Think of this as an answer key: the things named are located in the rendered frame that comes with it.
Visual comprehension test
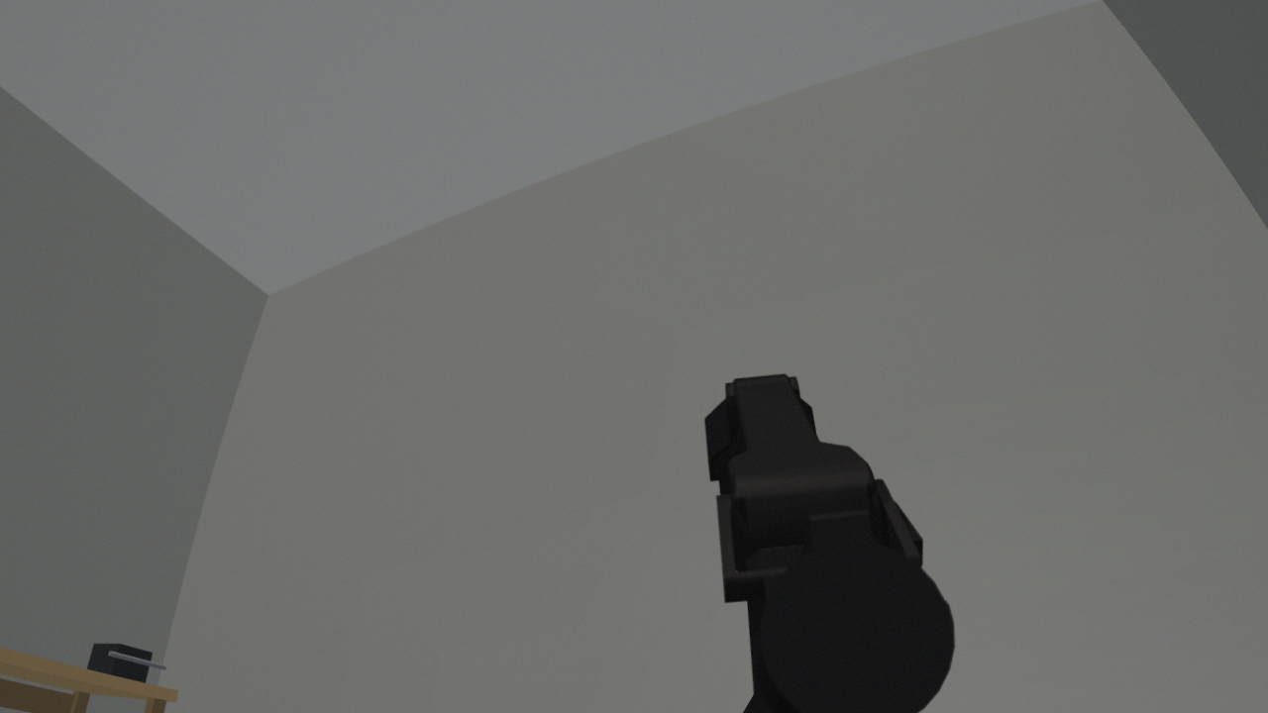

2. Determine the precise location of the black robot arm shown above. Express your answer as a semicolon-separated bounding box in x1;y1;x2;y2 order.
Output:
705;374;955;713

